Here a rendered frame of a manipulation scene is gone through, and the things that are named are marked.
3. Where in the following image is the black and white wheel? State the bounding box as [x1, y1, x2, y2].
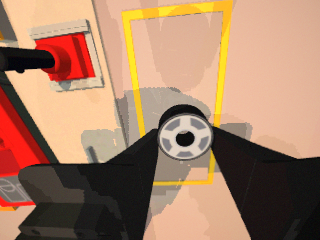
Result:
[157, 104, 214, 161]

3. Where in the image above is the yellow rectangular outline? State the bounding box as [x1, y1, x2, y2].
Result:
[122, 0, 233, 186]

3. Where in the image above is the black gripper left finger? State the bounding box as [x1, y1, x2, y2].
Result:
[18, 129, 159, 240]

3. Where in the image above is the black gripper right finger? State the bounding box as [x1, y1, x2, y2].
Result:
[211, 126, 320, 240]

